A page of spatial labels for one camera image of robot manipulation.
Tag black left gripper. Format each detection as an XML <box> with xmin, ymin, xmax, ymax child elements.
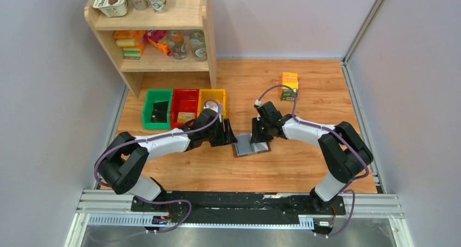
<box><xmin>203</xmin><ymin>118</ymin><xmax>238</xmax><ymax>147</ymax></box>

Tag brown leather card holder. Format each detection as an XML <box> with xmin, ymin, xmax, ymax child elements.
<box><xmin>233</xmin><ymin>133</ymin><xmax>271</xmax><ymax>157</ymax></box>

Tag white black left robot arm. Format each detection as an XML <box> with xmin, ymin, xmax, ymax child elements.
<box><xmin>95</xmin><ymin>108</ymin><xmax>237</xmax><ymax>212</ymax></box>

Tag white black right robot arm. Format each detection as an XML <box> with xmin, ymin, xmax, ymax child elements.
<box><xmin>251</xmin><ymin>100</ymin><xmax>373</xmax><ymax>214</ymax></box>

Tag tan card in red bin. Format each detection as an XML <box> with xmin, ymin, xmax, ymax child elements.
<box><xmin>177</xmin><ymin>112</ymin><xmax>195</xmax><ymax>123</ymax></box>

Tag black cards in green bin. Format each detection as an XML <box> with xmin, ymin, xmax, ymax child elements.
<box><xmin>151</xmin><ymin>101</ymin><xmax>169</xmax><ymax>123</ymax></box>

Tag yellow plastic bin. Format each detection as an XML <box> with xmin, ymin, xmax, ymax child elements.
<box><xmin>197</xmin><ymin>89</ymin><xmax>227</xmax><ymax>118</ymax></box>

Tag red plastic bin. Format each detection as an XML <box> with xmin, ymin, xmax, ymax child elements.
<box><xmin>170</xmin><ymin>89</ymin><xmax>199</xmax><ymax>129</ymax></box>

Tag orange green carton box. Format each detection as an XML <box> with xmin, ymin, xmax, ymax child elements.
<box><xmin>280</xmin><ymin>72</ymin><xmax>299</xmax><ymax>101</ymax></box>

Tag green plastic bin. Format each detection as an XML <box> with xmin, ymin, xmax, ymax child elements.
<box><xmin>141</xmin><ymin>89</ymin><xmax>173</xmax><ymax>130</ymax></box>

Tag right glass jar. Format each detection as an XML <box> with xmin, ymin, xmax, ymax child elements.
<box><xmin>189</xmin><ymin>29</ymin><xmax>207</xmax><ymax>61</ymax></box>

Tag glass jar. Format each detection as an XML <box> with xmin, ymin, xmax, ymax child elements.
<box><xmin>189</xmin><ymin>29</ymin><xmax>207</xmax><ymax>61</ymax></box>
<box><xmin>167</xmin><ymin>30</ymin><xmax>186</xmax><ymax>60</ymax></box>

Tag left glass jar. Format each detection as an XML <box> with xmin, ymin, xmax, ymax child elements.
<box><xmin>167</xmin><ymin>30</ymin><xmax>186</xmax><ymax>60</ymax></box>

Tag orange pink snack bag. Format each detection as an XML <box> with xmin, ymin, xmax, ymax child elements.
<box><xmin>146</xmin><ymin>30</ymin><xmax>171</xmax><ymax>57</ymax></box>

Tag stack of sponges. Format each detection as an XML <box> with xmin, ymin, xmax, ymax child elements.
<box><xmin>113</xmin><ymin>30</ymin><xmax>147</xmax><ymax>60</ymax></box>

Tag wooden shelf unit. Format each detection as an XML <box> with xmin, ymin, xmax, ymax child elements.
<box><xmin>84</xmin><ymin>0</ymin><xmax>217</xmax><ymax>97</ymax></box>

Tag yoghurt tub with chocolate label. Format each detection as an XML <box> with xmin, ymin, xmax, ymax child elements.
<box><xmin>92</xmin><ymin>0</ymin><xmax>128</xmax><ymax>17</ymax></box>

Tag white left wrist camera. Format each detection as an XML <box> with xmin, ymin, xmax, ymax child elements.
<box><xmin>202</xmin><ymin>103</ymin><xmax>222</xmax><ymax>119</ymax></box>

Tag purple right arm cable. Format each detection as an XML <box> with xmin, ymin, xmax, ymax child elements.
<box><xmin>254</xmin><ymin>84</ymin><xmax>371</xmax><ymax>238</ymax></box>

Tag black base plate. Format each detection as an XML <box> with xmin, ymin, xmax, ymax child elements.
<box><xmin>131</xmin><ymin>191</ymin><xmax>346</xmax><ymax>225</ymax></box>

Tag aluminium frame rail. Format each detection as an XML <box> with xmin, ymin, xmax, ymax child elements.
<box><xmin>64</xmin><ymin>189</ymin><xmax>414</xmax><ymax>246</ymax></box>

